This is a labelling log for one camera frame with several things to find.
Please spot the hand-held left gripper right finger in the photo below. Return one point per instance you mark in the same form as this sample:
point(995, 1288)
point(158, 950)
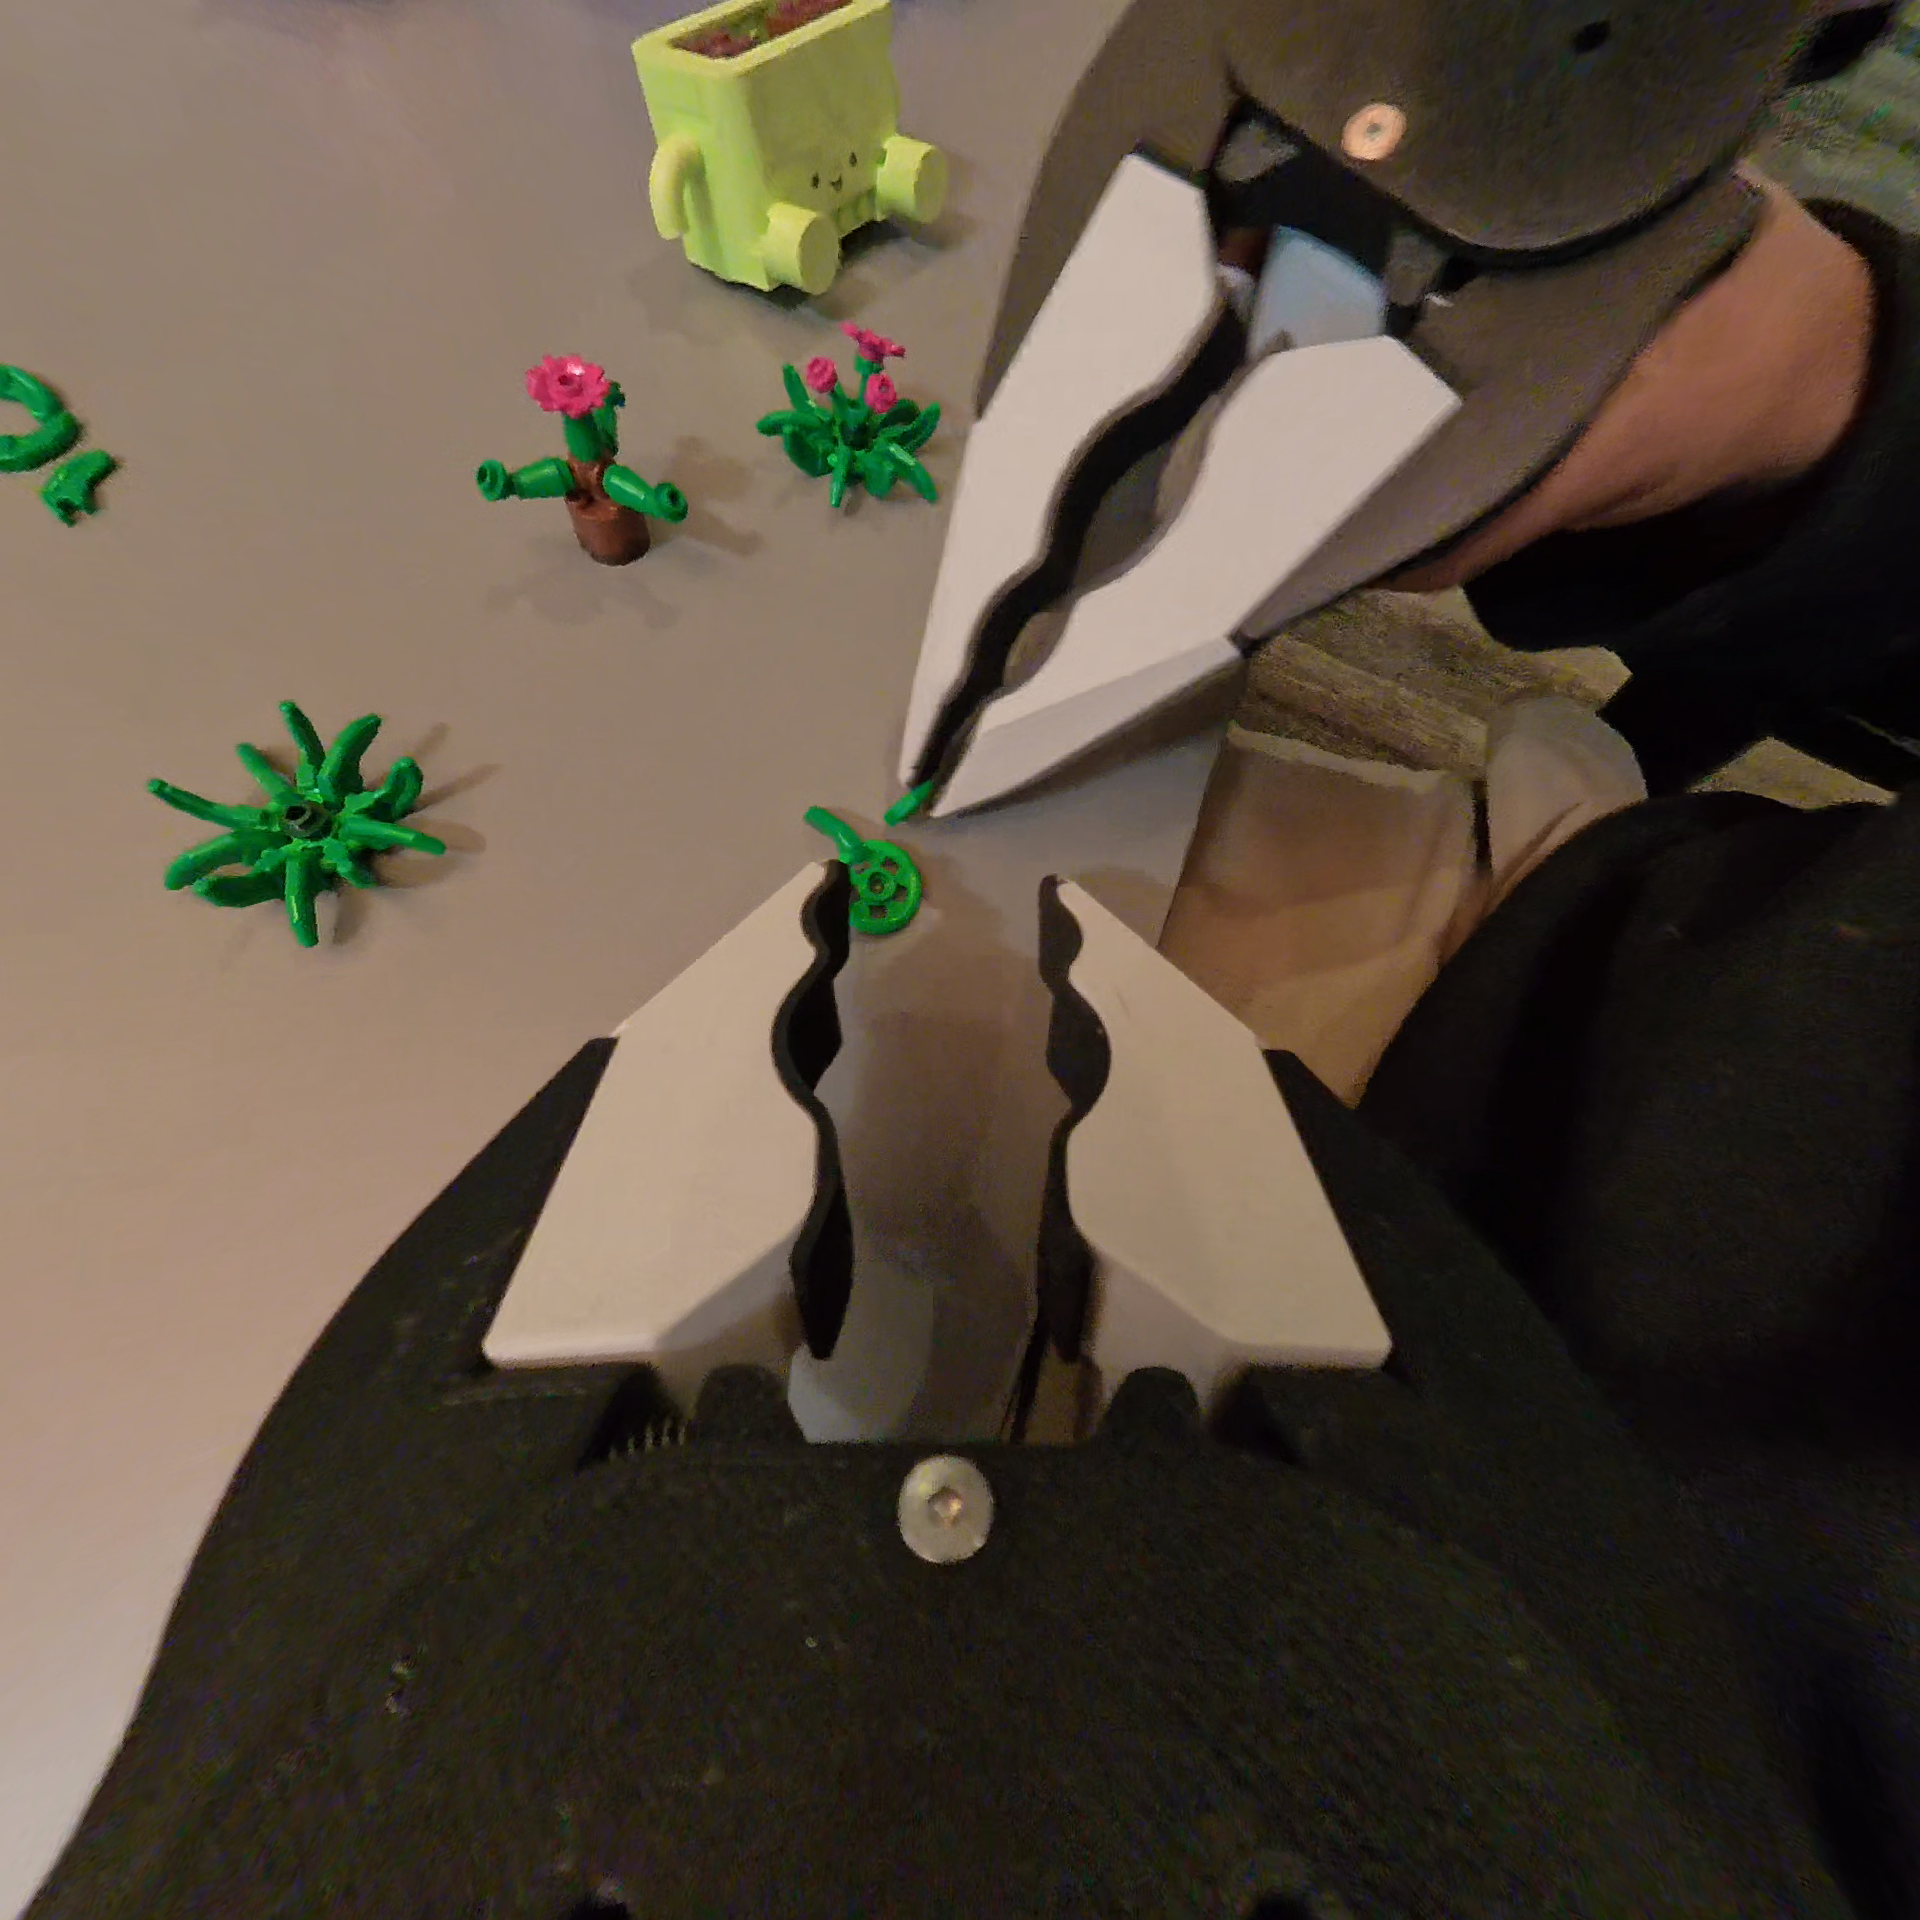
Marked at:
point(1230, 1200)

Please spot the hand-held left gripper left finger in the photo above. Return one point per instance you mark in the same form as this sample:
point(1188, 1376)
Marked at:
point(662, 1184)

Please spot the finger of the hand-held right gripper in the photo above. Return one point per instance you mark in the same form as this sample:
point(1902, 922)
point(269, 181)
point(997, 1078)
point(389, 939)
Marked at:
point(1079, 347)
point(1291, 480)

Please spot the green brick wheel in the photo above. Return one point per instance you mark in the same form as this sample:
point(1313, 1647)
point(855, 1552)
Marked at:
point(883, 887)

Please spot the person's right forearm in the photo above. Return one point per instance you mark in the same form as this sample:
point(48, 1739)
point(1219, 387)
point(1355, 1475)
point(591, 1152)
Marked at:
point(1769, 645)

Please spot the person's right hand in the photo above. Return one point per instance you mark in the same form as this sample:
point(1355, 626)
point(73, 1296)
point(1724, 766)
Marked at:
point(1724, 389)

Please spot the green brick plant pink flowers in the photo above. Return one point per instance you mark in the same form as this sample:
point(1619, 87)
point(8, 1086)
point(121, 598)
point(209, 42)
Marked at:
point(849, 442)

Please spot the person's beige trousers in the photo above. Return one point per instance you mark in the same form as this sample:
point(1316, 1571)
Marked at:
point(1320, 901)

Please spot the lime green brick planter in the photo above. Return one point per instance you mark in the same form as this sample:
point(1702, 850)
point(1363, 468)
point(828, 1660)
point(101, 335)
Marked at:
point(765, 166)

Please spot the person's black jacket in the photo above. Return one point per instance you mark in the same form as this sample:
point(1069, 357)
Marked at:
point(1652, 1126)

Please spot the brick cactus with pink flower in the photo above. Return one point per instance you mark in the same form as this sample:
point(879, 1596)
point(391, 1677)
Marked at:
point(609, 525)

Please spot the green spiky brick plant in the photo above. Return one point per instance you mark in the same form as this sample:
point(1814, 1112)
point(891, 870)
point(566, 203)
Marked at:
point(301, 821)

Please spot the cluster of green leaf pieces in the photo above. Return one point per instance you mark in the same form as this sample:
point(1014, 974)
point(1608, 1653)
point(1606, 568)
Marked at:
point(67, 488)

